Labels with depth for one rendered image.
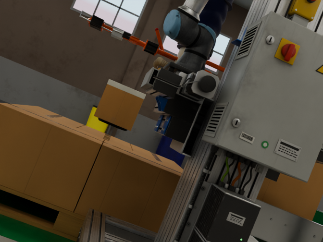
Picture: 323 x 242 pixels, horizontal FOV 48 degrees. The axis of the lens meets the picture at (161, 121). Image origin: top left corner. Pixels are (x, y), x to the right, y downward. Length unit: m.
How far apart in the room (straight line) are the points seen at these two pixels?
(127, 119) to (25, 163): 1.77
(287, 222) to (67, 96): 6.28
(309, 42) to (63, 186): 1.42
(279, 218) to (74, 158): 1.16
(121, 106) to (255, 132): 2.58
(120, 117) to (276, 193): 1.95
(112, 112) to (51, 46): 4.49
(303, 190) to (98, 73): 6.10
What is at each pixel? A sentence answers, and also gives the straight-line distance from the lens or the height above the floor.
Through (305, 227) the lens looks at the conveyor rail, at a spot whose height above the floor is 0.55.
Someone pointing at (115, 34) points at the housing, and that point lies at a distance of 2.21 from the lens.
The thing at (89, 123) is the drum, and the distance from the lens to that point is 7.31.
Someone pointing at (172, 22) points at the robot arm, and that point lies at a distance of 1.65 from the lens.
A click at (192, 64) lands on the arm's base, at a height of 1.07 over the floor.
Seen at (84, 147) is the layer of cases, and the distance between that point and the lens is 2.02.
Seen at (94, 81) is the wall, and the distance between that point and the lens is 7.82.
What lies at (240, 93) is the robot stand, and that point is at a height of 0.94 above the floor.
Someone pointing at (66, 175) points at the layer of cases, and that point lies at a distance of 2.06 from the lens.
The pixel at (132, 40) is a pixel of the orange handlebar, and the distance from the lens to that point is 2.21.
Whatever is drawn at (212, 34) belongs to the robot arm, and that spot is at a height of 1.24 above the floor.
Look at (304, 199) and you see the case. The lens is 2.32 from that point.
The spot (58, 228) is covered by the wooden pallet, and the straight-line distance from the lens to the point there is 2.13.
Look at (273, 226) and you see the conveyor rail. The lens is 2.12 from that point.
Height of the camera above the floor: 0.74
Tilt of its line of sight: 2 degrees up
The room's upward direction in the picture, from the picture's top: 23 degrees clockwise
